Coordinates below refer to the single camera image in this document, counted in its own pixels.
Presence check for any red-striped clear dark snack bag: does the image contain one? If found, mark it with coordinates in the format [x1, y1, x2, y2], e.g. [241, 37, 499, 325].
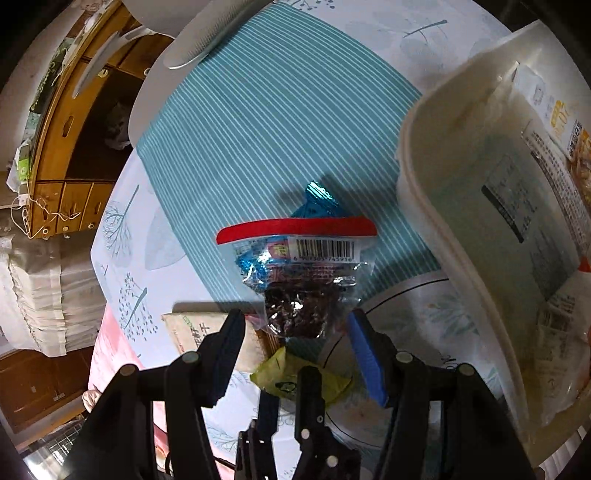
[216, 182, 378, 339]

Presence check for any large clear yellow-cake snack bag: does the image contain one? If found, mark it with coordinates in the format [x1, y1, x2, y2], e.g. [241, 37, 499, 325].
[452, 63, 590, 328]

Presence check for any beige barcode snack packet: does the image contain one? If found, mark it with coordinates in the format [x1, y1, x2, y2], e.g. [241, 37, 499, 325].
[161, 312, 269, 373]

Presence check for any yellow green snack packet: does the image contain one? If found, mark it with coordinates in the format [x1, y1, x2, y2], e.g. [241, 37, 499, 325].
[249, 347, 352, 405]

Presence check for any pink bed cover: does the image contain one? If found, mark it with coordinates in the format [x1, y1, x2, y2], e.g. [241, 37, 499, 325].
[82, 304, 168, 470]

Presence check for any lace covered cabinet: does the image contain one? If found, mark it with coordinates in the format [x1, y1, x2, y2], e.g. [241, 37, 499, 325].
[1, 232, 106, 357]

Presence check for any white plastic storage bin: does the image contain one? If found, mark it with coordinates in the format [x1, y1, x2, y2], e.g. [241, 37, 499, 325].
[398, 21, 590, 465]

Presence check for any wooden desk with drawers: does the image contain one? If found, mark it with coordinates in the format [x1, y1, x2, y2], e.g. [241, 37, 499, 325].
[22, 1, 171, 239]

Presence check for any teal striped patterned tablecloth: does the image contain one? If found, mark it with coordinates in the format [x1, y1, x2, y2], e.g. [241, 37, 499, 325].
[91, 1, 508, 389]

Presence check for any white orange oat bar packet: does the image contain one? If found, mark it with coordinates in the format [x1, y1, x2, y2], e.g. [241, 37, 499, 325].
[513, 64, 590, 164]

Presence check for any grey office chair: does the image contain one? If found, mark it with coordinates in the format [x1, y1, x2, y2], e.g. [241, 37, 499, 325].
[71, 0, 279, 149]

